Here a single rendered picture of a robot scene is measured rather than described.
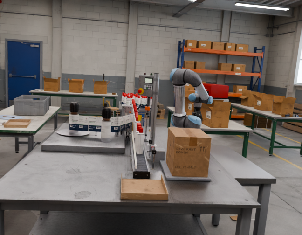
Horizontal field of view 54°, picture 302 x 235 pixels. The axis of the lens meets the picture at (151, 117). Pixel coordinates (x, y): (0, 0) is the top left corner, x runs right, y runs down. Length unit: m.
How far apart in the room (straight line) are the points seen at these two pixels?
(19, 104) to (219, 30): 8.04
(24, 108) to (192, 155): 2.88
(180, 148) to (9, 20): 9.20
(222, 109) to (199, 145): 2.32
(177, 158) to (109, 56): 8.41
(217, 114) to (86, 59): 6.68
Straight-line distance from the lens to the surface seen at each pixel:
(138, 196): 1.69
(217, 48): 10.15
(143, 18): 10.38
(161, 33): 10.42
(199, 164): 2.02
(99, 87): 8.09
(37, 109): 4.35
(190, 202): 1.72
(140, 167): 2.04
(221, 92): 8.20
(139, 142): 2.30
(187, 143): 1.96
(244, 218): 1.88
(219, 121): 4.28
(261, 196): 2.38
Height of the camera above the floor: 1.54
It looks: 9 degrees down
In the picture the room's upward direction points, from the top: 4 degrees clockwise
